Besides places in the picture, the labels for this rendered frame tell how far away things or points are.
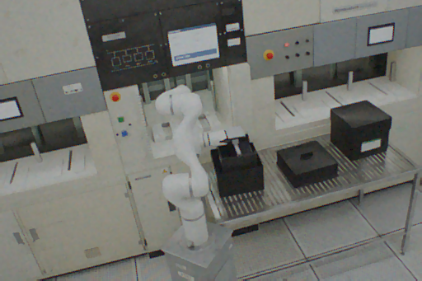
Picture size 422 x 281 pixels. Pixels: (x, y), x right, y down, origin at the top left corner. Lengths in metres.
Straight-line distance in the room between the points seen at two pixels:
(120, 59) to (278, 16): 0.97
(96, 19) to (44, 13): 0.27
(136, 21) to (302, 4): 0.99
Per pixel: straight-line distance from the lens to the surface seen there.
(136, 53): 2.38
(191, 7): 2.35
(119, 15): 2.32
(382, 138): 2.77
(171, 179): 1.94
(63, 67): 2.41
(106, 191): 2.80
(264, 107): 2.70
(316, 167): 2.48
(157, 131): 2.92
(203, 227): 2.10
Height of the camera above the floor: 2.32
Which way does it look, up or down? 30 degrees down
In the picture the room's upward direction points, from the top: 7 degrees counter-clockwise
